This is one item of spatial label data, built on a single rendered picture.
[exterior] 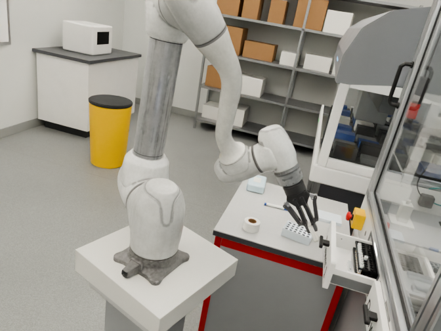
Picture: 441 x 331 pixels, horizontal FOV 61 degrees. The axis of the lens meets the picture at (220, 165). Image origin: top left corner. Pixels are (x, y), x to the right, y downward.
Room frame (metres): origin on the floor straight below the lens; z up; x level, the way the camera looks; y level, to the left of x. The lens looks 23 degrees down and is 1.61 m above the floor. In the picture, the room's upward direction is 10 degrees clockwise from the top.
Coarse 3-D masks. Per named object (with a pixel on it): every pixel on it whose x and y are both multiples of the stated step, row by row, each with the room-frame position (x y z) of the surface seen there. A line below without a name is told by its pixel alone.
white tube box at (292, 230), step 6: (288, 222) 1.45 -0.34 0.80; (288, 228) 1.40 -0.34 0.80; (294, 228) 1.41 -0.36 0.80; (300, 228) 1.42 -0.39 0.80; (282, 234) 1.39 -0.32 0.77; (288, 234) 1.38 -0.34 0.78; (294, 234) 1.37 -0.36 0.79; (300, 234) 1.36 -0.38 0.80; (306, 234) 1.38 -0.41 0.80; (300, 240) 1.36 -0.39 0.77; (306, 240) 1.35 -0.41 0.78
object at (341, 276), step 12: (336, 240) 1.26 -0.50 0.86; (348, 240) 1.25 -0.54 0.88; (360, 240) 1.24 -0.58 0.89; (348, 252) 1.23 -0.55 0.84; (336, 264) 1.14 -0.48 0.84; (336, 276) 1.02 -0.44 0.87; (348, 276) 1.02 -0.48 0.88; (360, 276) 1.01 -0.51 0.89; (348, 288) 1.01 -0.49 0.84; (360, 288) 1.00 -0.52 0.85
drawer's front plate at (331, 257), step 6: (330, 228) 1.25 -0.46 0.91; (330, 234) 1.20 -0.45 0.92; (330, 240) 1.16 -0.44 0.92; (324, 246) 1.25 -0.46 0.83; (330, 246) 1.12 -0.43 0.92; (324, 252) 1.21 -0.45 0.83; (330, 252) 1.08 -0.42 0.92; (336, 252) 1.07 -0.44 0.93; (324, 258) 1.16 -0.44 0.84; (330, 258) 1.04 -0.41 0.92; (336, 258) 1.04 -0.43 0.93; (330, 264) 1.01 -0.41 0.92; (324, 270) 1.08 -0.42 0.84; (330, 270) 1.01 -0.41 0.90; (324, 276) 1.04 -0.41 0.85; (330, 276) 1.01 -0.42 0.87; (324, 282) 1.01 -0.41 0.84
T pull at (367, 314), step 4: (364, 304) 0.86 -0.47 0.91; (364, 308) 0.84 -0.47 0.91; (364, 312) 0.82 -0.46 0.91; (368, 312) 0.83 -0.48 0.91; (372, 312) 0.83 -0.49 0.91; (364, 316) 0.81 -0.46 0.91; (368, 316) 0.81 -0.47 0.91; (372, 316) 0.81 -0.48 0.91; (376, 316) 0.82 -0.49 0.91; (364, 320) 0.80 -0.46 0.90; (368, 320) 0.79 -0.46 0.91; (372, 320) 0.81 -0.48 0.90; (376, 320) 0.80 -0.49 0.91; (368, 324) 0.79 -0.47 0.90
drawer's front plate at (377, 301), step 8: (376, 288) 0.92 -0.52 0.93; (368, 296) 0.95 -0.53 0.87; (376, 296) 0.89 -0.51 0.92; (368, 304) 0.92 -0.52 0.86; (376, 304) 0.86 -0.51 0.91; (384, 304) 0.85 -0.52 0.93; (376, 312) 0.84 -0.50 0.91; (384, 312) 0.82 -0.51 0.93; (384, 320) 0.78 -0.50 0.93; (368, 328) 0.85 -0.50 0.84; (376, 328) 0.79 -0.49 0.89; (384, 328) 0.76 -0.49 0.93
